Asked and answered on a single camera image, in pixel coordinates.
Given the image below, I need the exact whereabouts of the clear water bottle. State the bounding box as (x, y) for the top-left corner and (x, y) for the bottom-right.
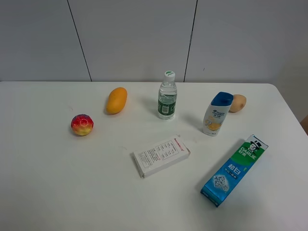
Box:
(158, 71), (177, 120)

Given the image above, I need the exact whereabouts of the brown potato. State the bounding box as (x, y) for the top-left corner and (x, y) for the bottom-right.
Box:
(229, 94), (246, 113)

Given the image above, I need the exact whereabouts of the yellow mango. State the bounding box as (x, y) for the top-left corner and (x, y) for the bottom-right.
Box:
(106, 87), (128, 115)

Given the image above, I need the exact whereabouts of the white blue shampoo bottle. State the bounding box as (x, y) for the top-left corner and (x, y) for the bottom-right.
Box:
(203, 92), (234, 137)

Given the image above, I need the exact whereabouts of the blue green toothpaste box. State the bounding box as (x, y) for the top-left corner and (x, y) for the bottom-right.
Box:
(200, 135), (268, 207)

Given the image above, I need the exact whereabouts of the white cardboard box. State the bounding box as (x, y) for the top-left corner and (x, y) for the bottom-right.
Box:
(132, 135), (191, 178)

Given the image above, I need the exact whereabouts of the brown furniture edge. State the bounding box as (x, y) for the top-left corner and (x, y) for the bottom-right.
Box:
(300, 115), (308, 135)

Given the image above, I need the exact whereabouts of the red yellow ball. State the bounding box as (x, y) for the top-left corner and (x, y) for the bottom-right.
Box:
(71, 114), (94, 136)

